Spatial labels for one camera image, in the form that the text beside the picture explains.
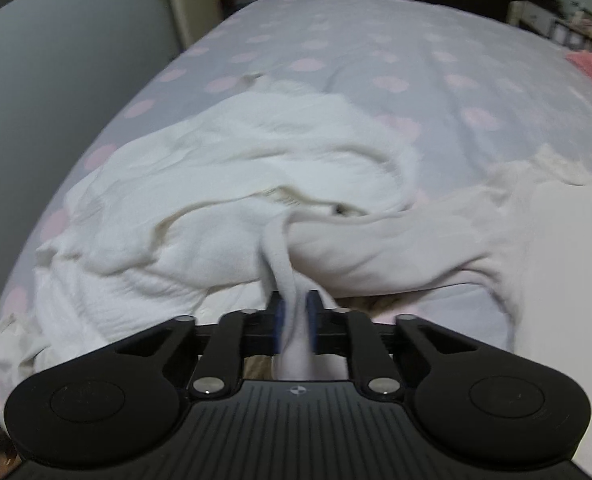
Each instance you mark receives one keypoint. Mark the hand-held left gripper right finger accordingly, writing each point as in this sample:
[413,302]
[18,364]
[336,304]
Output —
[312,321]

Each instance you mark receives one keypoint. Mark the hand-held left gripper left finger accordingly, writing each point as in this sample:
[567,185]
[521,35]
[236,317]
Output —
[277,321]

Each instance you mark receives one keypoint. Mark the cream smooth garment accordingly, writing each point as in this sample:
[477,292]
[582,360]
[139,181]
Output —
[536,240]

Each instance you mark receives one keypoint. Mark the white textured garment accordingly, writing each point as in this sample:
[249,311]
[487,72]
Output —
[185,170]

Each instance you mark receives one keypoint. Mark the grey bed with pink spots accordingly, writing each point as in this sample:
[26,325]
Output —
[376,45]

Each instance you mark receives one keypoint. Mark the cluttered storage rack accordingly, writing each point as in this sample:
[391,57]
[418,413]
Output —
[556,15]

